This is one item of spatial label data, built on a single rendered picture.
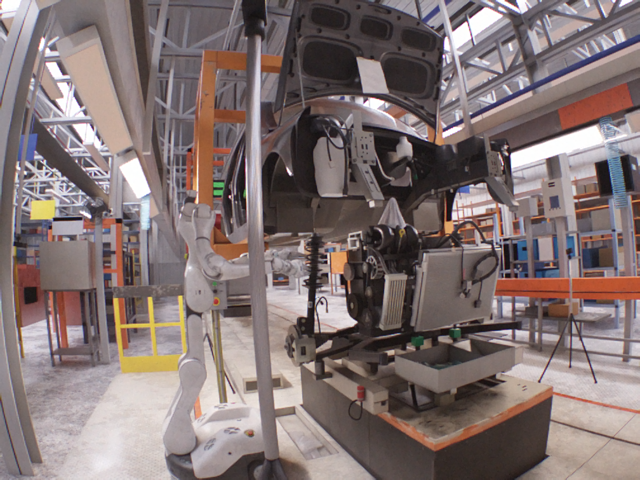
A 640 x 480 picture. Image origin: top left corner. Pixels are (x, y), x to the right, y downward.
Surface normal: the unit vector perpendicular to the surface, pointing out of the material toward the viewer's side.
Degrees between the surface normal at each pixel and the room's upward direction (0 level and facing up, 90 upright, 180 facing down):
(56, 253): 90
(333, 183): 90
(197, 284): 90
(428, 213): 90
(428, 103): 114
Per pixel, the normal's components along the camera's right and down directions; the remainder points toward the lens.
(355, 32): 0.37, 0.40
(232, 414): 0.37, -0.37
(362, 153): 0.36, -0.08
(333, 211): 0.30, 0.63
